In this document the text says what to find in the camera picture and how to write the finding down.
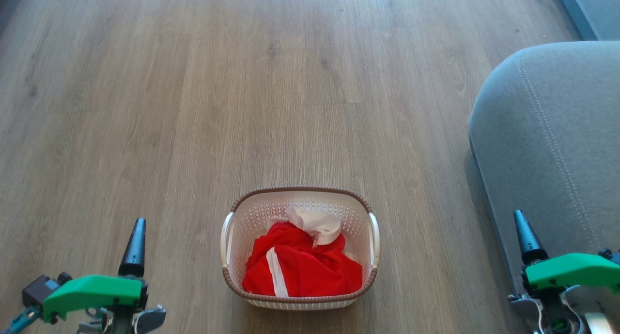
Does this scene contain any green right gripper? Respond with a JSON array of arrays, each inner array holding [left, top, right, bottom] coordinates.
[[513, 209, 620, 294]]

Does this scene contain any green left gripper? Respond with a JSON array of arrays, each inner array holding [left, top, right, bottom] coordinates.
[[43, 218, 148, 324]]

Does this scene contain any red garment narrow white band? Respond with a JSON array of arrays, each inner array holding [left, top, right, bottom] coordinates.
[[242, 237, 363, 298]]

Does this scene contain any grey fabric sofa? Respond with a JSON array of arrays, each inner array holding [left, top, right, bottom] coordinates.
[[468, 41, 620, 334]]

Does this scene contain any white brown-rimmed laundry basket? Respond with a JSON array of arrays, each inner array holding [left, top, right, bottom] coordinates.
[[220, 186, 381, 310]]

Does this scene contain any blue-grey furniture panel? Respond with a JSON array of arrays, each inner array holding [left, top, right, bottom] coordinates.
[[552, 0, 620, 41]]

